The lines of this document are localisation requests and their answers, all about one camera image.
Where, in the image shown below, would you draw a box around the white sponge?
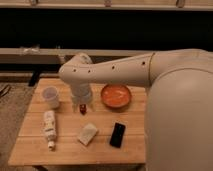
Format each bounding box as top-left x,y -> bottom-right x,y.
78,123 -> 98,146

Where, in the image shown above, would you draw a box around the black eraser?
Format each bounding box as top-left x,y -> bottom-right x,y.
110,123 -> 126,148

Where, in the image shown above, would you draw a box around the red chili pepper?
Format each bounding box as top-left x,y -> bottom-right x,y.
79,104 -> 87,115

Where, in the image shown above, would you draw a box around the orange bowl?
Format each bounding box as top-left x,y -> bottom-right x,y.
101,84 -> 132,108

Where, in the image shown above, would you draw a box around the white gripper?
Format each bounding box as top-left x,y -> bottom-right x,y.
70,84 -> 93,112

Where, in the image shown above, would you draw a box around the white bottle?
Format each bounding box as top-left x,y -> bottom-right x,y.
43,110 -> 57,151

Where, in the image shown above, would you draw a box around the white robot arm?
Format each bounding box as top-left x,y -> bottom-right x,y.
59,49 -> 213,171

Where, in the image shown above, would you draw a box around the wooden table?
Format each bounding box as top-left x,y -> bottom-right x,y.
8,79 -> 146,166

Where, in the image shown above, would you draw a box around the white plastic cup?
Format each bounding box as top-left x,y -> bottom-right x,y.
41,86 -> 60,109

